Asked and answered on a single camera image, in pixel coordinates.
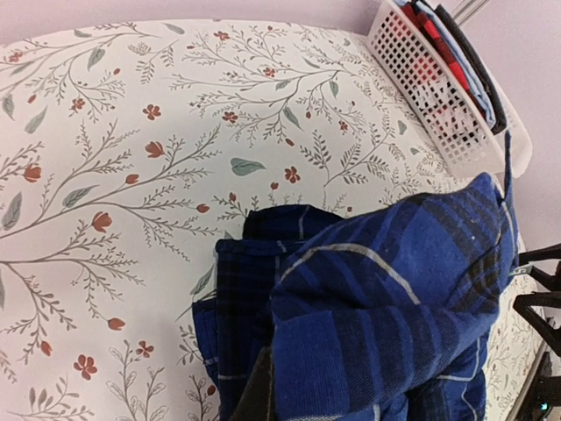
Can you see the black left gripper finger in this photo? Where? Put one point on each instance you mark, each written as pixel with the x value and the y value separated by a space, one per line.
pixel 257 401

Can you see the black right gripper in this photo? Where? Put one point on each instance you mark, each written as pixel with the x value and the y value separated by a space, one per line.
pixel 543 393

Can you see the blue plaid long sleeve shirt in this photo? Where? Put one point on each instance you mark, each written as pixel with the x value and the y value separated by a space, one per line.
pixel 382 316

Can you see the white plastic laundry basket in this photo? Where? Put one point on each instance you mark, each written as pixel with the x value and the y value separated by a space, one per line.
pixel 464 162

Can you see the dark striped shirt in basket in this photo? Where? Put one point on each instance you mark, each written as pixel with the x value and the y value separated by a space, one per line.
pixel 474 58

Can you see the floral patterned table mat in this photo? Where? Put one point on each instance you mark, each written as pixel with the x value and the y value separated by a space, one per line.
pixel 128 150

